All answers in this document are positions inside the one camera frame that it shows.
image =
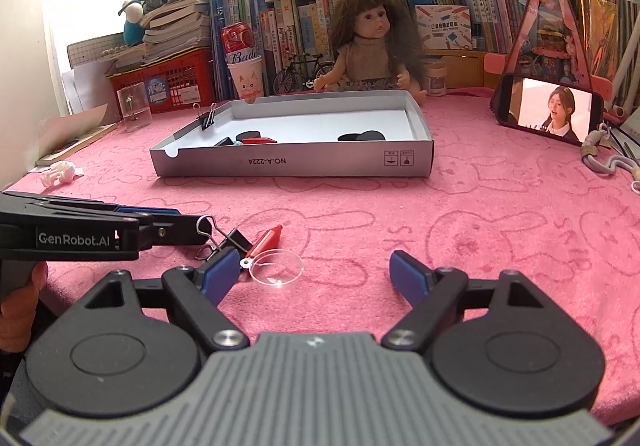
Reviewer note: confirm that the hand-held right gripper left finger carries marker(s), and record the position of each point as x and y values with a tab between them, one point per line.
222	276

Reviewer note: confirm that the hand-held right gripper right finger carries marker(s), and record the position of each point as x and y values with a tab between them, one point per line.
402	276

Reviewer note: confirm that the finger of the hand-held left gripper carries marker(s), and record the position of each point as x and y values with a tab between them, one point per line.
150	211
172	230

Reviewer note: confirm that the black binder clip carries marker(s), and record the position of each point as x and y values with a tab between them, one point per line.
235	241
206	116

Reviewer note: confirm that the red folding magnifier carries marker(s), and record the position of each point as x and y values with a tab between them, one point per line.
260	140
270	238

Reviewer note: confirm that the shallow grey cardboard box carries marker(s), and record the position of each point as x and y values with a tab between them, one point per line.
310	158

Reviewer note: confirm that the person's left hand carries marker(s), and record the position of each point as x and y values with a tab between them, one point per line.
20	321

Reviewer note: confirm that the pink printed towel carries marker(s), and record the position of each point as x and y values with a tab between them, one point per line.
425	226

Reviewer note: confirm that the crumpled white tissue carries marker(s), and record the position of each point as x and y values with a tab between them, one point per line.
60	172

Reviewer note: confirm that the open paper book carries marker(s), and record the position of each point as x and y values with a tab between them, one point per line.
75	136

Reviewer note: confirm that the clear plastic cup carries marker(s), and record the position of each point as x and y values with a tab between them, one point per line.
134	108

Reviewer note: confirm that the red plastic crate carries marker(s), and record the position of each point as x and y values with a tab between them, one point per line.
175	81

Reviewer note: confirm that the white paper cup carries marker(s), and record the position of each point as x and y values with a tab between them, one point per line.
245	78

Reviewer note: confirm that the blue and white plush toy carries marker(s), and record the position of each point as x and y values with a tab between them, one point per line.
132	23

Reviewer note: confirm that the stack of lying books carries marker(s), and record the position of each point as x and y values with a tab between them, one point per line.
175	21

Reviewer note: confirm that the red drink can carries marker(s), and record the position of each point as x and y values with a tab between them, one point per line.
239	40

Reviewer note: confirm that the small white lidded jar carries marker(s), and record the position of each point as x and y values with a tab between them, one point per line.
435	77

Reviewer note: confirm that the black miniature bicycle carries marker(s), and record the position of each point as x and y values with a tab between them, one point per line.
300	73

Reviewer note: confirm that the black smartphone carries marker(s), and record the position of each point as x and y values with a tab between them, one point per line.
550	108

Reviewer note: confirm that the row of upright books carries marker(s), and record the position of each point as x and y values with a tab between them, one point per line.
480	1
290	26

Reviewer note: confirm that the curly brown haired doll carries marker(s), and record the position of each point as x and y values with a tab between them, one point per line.
370	36

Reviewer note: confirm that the colourful stationery box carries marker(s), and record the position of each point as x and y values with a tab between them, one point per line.
442	28

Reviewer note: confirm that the pink triangular phone stand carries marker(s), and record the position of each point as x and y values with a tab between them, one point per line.
550	26

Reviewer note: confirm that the white plastic pipe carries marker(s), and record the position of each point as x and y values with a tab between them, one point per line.
625	71

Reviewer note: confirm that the row of thin magazines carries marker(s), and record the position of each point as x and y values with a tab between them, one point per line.
605	26

